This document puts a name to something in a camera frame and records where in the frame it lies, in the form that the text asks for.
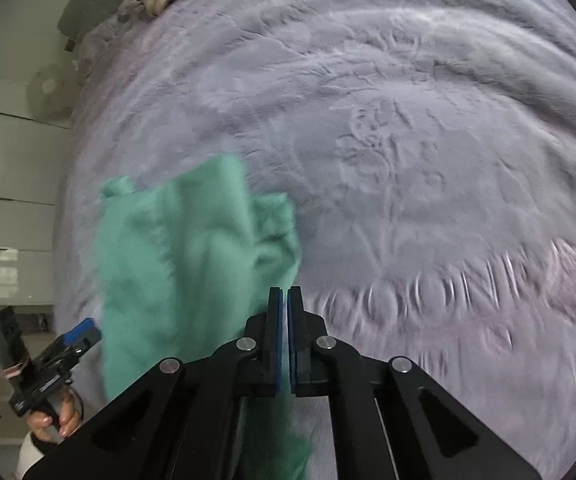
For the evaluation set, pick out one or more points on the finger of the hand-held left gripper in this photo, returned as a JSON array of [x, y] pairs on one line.
[[85, 331], [82, 351]]

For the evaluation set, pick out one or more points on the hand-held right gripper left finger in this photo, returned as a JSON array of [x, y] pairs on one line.
[[273, 350]]

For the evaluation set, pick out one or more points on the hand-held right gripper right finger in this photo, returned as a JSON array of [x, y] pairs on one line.
[[299, 350]]

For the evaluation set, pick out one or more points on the green button shirt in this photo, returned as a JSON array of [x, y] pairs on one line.
[[178, 260]]

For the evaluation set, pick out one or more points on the person's left forearm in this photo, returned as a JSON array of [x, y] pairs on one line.
[[30, 460]]

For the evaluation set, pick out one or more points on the person's left hand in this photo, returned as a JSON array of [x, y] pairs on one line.
[[70, 412]]

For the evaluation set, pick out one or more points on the white drawer cabinet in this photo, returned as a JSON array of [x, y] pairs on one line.
[[8, 220]]

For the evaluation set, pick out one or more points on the white round fan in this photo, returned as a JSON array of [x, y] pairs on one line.
[[50, 91]]

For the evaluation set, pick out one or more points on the purple plush blanket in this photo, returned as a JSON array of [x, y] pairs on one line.
[[418, 135]]

